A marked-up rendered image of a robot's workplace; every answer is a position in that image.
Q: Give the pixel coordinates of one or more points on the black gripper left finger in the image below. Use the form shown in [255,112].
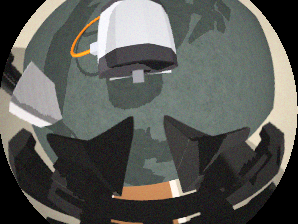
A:
[107,157]

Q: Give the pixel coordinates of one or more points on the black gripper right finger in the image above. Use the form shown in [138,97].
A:
[193,154]

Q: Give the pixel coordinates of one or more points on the orange cable with grey plug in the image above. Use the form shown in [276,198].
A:
[138,75]

